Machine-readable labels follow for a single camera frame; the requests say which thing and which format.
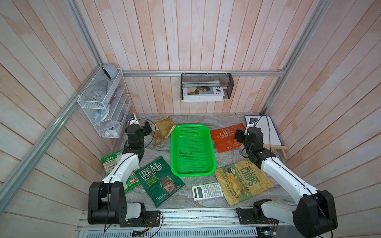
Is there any small wooden easel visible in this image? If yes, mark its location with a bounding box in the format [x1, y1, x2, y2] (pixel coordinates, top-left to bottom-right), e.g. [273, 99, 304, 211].
[264, 144, 289, 160]

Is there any tan olive chips bag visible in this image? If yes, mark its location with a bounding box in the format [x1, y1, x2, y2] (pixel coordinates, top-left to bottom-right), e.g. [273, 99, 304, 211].
[151, 117, 176, 146]

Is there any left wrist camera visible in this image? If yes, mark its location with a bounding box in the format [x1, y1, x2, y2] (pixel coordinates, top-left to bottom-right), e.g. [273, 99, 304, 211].
[127, 113, 140, 126]

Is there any grey round speaker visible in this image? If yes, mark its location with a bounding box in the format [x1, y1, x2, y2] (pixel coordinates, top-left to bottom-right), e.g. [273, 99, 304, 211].
[102, 63, 118, 81]

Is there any white wire wall rack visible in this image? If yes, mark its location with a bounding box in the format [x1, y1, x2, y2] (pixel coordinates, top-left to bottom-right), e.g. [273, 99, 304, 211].
[77, 68, 132, 138]

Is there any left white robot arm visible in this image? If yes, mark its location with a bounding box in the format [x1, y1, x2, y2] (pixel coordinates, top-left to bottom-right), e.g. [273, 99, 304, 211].
[87, 119, 161, 231]

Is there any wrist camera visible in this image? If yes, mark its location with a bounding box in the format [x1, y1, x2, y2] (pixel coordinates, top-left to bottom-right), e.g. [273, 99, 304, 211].
[127, 113, 140, 126]
[246, 117, 259, 131]

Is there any white cup in rack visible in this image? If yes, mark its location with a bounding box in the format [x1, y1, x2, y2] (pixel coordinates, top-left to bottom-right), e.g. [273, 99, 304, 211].
[105, 121, 120, 137]

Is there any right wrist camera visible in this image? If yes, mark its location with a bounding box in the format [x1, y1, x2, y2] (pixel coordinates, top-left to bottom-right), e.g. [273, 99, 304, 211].
[246, 117, 259, 131]

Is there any tan kettle chips bag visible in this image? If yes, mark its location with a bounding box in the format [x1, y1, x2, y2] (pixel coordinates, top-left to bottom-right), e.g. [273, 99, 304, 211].
[214, 159, 274, 206]

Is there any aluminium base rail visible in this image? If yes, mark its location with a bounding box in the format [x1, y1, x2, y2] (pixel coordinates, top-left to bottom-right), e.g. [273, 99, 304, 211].
[73, 207, 302, 238]

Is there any white calculator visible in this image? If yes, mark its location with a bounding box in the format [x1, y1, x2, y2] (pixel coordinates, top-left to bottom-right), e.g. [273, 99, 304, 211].
[191, 182, 224, 201]

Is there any green plastic basket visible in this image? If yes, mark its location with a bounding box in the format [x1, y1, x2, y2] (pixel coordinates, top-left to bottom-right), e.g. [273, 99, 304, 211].
[170, 124, 217, 178]

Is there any black mesh wall basket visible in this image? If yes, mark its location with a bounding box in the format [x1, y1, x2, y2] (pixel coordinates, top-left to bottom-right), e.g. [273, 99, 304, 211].
[181, 73, 234, 102]

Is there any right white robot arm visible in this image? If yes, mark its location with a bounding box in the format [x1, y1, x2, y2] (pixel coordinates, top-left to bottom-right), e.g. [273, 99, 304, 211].
[234, 127, 338, 238]

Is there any red chips bag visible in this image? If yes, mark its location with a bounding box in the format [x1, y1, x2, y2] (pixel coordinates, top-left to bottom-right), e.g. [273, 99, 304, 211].
[210, 123, 246, 153]

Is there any dark green Real chips bag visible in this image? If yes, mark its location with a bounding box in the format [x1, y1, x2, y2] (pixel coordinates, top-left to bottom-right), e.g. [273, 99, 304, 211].
[136, 156, 185, 208]

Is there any light green white chips bag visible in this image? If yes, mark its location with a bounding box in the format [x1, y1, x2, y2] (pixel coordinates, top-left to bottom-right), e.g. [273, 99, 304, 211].
[101, 150, 140, 193]

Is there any white book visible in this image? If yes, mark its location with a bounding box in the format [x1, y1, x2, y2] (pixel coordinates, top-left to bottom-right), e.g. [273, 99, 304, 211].
[182, 80, 225, 102]

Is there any blue framed whiteboard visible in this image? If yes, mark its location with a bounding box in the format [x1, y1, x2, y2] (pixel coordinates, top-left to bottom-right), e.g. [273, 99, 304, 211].
[245, 115, 282, 146]

